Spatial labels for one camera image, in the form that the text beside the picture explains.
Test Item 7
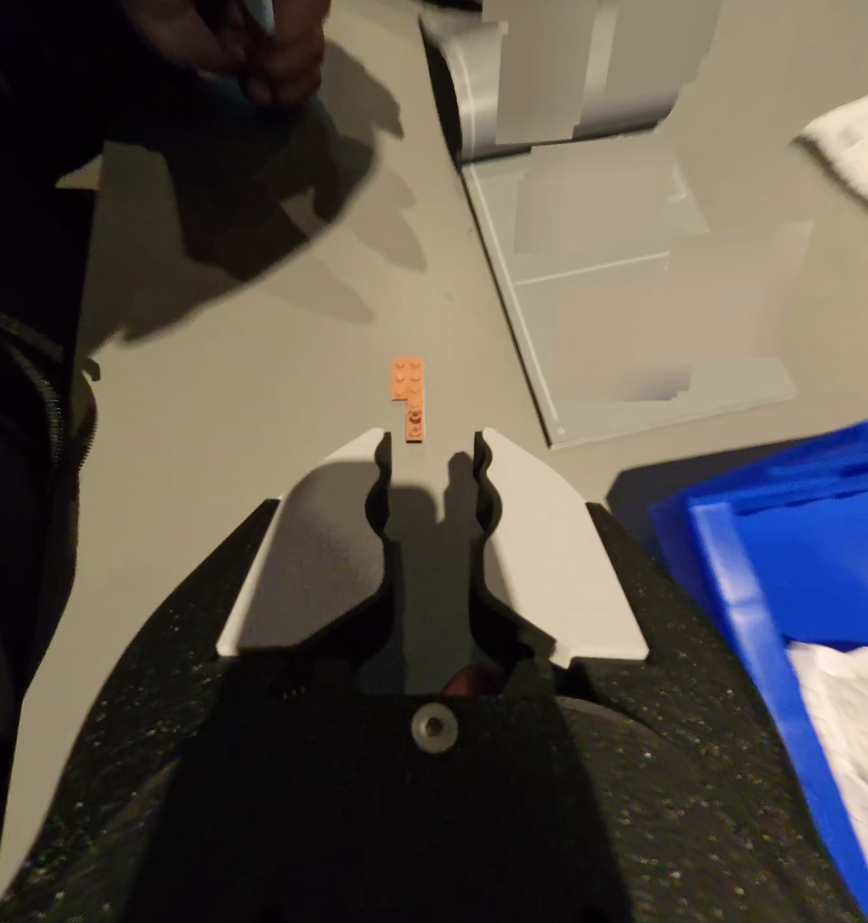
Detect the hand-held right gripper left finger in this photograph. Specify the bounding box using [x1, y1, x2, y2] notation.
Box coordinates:
[216, 427, 394, 657]

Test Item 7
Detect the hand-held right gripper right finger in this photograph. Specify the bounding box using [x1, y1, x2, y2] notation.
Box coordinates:
[473, 427, 650, 668]

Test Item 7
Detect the orange toy brick plate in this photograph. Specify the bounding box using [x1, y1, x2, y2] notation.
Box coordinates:
[389, 356, 426, 402]

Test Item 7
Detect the blue plastic bin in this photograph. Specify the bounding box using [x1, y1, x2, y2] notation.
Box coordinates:
[649, 414, 868, 923]

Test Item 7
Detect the grey desk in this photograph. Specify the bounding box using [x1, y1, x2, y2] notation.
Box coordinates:
[0, 0, 868, 910]

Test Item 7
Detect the person's left hand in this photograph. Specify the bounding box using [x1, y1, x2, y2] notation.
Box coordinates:
[145, 0, 328, 109]

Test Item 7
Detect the grey instruction booklet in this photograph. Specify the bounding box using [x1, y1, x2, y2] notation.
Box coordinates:
[461, 137, 817, 449]

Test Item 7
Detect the person's black jacket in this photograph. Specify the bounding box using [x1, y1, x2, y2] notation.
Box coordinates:
[0, 0, 153, 902]

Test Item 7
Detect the white printed paper bag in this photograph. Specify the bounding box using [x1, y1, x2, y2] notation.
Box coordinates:
[791, 90, 868, 233]

